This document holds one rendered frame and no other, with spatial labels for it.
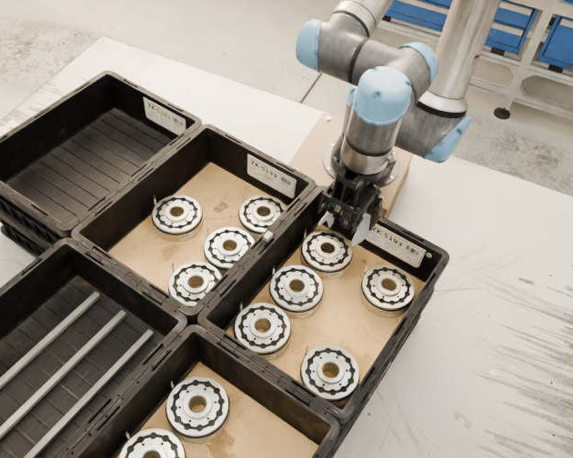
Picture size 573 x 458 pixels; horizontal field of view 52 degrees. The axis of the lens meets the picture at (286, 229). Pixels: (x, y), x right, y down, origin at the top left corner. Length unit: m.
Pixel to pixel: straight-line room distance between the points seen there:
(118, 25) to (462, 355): 2.63
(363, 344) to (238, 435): 0.28
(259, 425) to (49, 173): 0.74
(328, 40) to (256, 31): 2.38
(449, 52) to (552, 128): 1.94
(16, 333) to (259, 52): 2.30
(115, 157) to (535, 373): 1.03
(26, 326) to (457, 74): 0.94
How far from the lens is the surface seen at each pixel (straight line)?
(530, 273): 1.49
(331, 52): 0.94
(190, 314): 1.00
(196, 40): 3.25
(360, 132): 0.85
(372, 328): 1.13
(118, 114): 1.51
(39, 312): 1.18
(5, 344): 1.16
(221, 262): 1.15
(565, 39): 2.85
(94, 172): 1.38
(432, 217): 1.50
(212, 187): 1.31
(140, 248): 1.22
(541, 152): 2.95
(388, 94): 0.81
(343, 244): 1.19
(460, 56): 1.21
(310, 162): 1.42
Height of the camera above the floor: 1.79
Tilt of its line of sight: 51 degrees down
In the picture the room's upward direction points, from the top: 6 degrees clockwise
